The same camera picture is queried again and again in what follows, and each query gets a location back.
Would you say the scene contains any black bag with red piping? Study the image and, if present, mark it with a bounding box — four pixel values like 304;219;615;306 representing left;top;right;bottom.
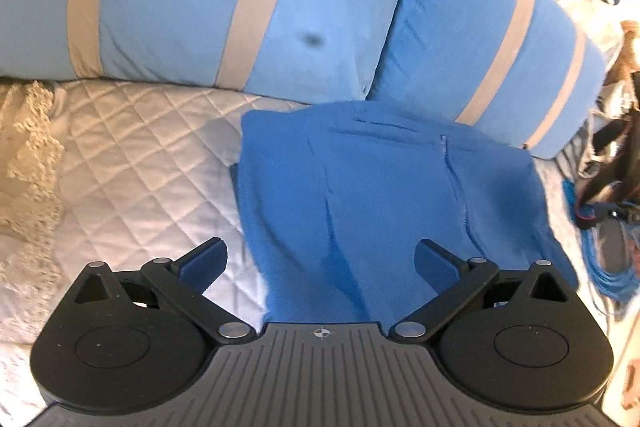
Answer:
574;72;640;229

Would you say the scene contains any cream crochet lace throw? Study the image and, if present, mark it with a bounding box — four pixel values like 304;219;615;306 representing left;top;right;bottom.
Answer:
0;81;67;239

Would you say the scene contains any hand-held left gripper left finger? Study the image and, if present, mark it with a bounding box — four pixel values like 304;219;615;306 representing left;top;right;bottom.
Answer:
72;237;257;344

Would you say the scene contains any brown stuffed toy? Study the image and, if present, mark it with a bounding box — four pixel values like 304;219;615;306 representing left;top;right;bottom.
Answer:
606;19;640;84

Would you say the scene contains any blue fleece jacket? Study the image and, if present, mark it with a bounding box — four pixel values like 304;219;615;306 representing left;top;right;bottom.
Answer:
229;102;581;324

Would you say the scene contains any white quilted bed cover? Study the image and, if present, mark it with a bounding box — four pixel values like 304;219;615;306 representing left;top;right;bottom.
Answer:
0;77;621;413

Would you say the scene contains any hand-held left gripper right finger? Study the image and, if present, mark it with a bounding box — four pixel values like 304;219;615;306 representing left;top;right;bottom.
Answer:
390;239;575;344

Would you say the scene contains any blue cable coil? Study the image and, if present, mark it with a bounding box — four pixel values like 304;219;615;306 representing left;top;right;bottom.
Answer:
561;179;640;310

